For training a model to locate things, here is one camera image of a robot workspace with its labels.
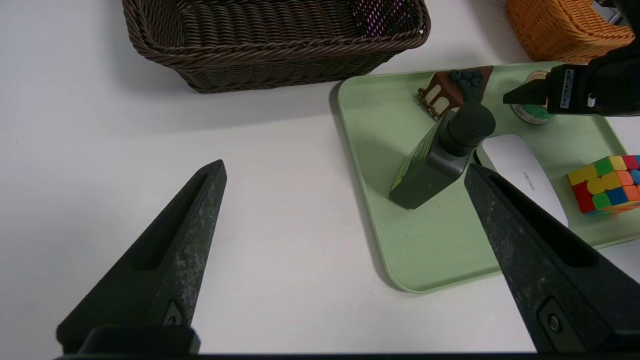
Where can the dark brown wicker basket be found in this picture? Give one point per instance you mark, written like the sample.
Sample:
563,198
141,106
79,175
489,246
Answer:
270,60

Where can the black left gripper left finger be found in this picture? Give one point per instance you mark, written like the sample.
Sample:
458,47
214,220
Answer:
170,260

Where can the dark bottle with black cap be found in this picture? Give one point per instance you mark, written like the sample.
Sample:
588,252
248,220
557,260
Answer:
435,170

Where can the colourful puzzle cube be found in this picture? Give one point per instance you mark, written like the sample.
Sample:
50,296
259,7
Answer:
607,185

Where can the small tin can green label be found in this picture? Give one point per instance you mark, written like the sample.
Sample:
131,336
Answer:
530,114

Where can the white oblong plastic case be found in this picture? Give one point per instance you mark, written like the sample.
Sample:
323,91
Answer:
520,170

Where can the chocolate cake slice toy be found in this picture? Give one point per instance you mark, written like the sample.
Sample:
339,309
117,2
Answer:
442,92

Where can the light green plastic tray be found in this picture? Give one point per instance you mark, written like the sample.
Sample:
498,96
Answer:
435,245

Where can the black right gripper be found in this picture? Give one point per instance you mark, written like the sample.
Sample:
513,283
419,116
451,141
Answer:
610,85

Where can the orange wicker basket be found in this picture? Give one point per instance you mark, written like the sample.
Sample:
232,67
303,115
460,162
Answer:
560,35

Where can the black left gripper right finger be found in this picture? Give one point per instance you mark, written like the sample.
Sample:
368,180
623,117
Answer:
550,280

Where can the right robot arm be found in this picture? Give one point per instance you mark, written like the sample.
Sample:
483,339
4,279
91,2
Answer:
632,15

